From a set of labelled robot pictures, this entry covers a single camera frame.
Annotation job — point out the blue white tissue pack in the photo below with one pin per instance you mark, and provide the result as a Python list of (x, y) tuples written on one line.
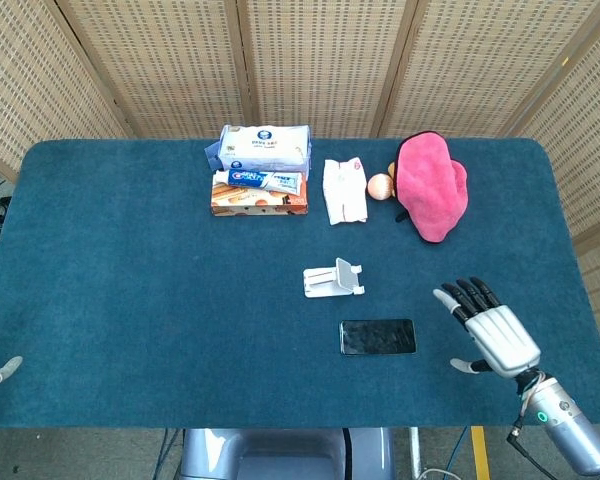
[(267, 147)]

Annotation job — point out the white plastic snack packet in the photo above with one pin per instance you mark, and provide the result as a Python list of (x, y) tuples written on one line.
[(344, 192)]

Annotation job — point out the orange biscuit box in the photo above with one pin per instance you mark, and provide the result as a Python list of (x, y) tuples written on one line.
[(255, 204)]

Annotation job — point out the peach coloured ball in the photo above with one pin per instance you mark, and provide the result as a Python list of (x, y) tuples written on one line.
[(380, 187)]

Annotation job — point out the yellow black plush toy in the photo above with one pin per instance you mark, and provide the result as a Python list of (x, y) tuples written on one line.
[(391, 170)]

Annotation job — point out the blue carpet table mat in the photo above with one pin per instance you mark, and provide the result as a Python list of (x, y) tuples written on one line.
[(155, 310)]

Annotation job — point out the pink microfibre towel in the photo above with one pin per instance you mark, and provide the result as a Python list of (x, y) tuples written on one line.
[(430, 190)]

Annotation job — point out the black smartphone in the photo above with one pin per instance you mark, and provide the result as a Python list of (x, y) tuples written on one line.
[(377, 337)]

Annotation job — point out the white metal table leg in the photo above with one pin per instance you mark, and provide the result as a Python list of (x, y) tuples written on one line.
[(415, 452)]

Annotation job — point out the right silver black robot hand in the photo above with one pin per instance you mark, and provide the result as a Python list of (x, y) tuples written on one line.
[(500, 330)]

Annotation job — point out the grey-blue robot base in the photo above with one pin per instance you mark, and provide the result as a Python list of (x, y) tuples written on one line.
[(290, 455)]

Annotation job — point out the yellow floor tape strip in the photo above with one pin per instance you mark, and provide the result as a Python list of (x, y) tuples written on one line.
[(480, 452)]

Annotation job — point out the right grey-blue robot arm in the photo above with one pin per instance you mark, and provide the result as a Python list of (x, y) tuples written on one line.
[(565, 415)]

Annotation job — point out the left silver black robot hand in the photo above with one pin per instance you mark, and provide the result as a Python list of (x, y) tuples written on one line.
[(2, 371)]

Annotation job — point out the blue white toothpaste tube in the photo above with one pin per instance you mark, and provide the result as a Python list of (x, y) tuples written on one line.
[(260, 181)]

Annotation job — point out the woven bamboo folding screen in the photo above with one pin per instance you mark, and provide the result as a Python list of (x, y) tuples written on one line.
[(320, 60)]

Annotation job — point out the white folding phone stand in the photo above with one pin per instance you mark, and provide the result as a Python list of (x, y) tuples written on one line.
[(325, 283)]

